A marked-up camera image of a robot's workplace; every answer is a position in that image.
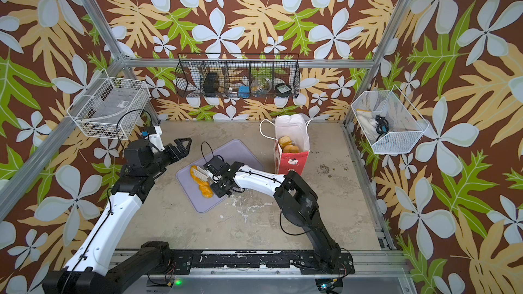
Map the blue box in basket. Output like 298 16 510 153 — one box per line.
238 86 250 99

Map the lavender tray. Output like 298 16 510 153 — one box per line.
175 138 266 214

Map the black box in basket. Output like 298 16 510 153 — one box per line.
203 72 220 97

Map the white cloth in basket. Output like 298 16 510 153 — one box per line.
356 110 379 143

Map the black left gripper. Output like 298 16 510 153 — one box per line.
146 137 191 179

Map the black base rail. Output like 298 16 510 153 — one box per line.
110 240 409 294

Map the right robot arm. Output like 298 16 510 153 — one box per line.
204 157 355 277

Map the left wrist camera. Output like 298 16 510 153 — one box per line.
142 126 165 152

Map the round braided bun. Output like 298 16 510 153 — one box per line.
278 136 293 149

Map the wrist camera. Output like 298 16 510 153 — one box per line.
142 126 165 152
204 156 226 176

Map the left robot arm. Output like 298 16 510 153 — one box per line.
42 136 192 293

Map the black cable in basket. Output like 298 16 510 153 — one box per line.
375 114 391 136

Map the long twisted bread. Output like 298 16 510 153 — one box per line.
189 166 214 199

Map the aluminium frame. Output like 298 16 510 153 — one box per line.
0 0 430 250

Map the white wire basket left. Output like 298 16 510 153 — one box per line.
67 71 151 140

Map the black wire basket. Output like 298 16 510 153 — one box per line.
174 53 300 99

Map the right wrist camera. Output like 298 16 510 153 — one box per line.
204 156 226 176

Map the white mesh basket right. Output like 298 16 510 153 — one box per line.
351 86 429 155

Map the black round container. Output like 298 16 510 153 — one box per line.
275 83 292 97

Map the clear glass bowl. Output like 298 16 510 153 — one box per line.
250 76 272 96

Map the red white paper bag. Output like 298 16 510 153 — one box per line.
259 114 311 175

